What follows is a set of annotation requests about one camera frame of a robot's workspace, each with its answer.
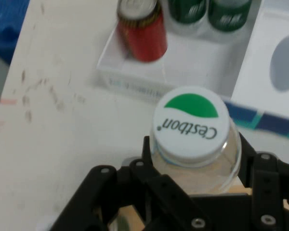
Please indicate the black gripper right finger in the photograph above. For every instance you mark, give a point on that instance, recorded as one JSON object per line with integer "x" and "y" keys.
{"x": 265, "y": 183}

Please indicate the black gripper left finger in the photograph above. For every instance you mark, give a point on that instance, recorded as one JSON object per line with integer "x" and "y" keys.
{"x": 159, "y": 192}

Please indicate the green label water bottle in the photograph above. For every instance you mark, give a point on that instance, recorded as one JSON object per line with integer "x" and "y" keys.
{"x": 228, "y": 14}
{"x": 190, "y": 125}
{"x": 186, "y": 12}

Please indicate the white organizer box blue side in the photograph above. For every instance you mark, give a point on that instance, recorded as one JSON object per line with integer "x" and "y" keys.
{"x": 197, "y": 65}

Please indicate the red drink can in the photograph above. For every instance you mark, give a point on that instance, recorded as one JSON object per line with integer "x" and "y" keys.
{"x": 144, "y": 36}

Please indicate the dark blue foam mat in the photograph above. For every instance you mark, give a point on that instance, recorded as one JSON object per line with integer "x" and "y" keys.
{"x": 4, "y": 26}

